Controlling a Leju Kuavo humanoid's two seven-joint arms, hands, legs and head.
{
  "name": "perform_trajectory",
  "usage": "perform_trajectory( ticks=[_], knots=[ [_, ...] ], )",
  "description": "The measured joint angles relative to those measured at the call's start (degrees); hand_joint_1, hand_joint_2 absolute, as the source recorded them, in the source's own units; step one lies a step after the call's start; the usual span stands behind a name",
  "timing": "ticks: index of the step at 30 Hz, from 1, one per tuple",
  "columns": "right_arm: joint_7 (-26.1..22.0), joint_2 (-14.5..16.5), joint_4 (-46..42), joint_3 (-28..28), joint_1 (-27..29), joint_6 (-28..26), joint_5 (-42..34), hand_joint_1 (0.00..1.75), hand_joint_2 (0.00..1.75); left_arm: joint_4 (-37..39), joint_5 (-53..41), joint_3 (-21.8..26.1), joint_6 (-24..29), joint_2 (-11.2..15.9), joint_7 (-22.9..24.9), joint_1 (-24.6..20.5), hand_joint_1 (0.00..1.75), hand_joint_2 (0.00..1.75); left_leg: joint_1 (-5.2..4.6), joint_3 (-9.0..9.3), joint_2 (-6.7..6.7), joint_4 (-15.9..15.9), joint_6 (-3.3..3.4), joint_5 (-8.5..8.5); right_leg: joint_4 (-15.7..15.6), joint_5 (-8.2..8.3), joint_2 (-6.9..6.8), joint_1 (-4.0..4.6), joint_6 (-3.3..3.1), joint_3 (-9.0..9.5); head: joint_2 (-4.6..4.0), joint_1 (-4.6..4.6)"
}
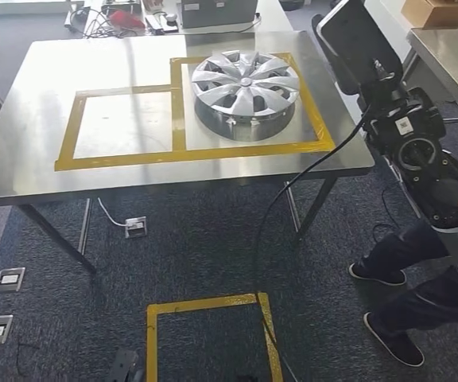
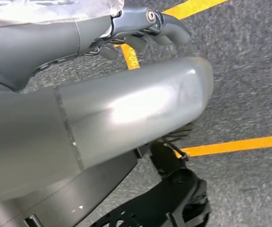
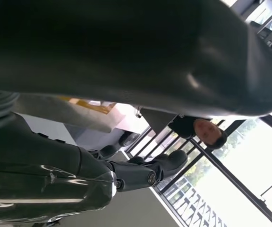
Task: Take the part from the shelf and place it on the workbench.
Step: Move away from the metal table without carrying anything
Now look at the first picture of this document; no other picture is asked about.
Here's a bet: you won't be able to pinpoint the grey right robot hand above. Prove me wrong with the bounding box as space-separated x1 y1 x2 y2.
311 14 359 97

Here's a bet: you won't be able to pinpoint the silver plastic wheel hubcap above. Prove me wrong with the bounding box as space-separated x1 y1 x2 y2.
190 49 301 142

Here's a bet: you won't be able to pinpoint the stainless steel workbench table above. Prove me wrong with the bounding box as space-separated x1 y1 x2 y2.
0 30 375 275

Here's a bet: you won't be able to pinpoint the yellow table tape rectangle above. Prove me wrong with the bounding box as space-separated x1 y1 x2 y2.
169 51 336 159
54 84 186 173

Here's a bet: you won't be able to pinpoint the grey desk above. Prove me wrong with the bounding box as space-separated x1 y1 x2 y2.
83 0 295 37

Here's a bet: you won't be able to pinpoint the brown cardboard box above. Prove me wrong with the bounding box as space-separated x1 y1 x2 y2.
401 0 458 30

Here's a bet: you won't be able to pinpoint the open silver floor socket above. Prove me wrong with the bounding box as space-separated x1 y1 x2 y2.
125 216 148 240

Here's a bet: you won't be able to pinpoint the grey metal case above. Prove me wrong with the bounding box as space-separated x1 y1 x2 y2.
181 0 260 30

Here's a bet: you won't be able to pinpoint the white flat device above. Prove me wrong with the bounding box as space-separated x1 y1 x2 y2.
145 13 178 34

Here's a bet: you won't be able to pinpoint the red pouch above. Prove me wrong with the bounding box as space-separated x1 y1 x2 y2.
108 9 147 30

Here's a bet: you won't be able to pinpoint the black handheld controller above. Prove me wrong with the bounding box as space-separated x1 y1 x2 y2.
101 0 142 14

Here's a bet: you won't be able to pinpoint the white long bench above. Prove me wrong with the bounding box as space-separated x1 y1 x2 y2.
0 0 84 15

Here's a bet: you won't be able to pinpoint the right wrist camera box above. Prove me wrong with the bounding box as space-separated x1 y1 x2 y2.
316 0 405 93

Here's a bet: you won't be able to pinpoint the thin black floor cable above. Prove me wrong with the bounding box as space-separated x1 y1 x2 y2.
372 181 404 244

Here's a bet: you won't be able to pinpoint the white floor cable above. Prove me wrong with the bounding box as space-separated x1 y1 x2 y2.
98 197 128 228

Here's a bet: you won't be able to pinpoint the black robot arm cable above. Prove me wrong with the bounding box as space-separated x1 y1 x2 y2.
252 103 374 382

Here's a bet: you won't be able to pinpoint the black tangled desk cables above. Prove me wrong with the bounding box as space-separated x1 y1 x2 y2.
69 6 139 40

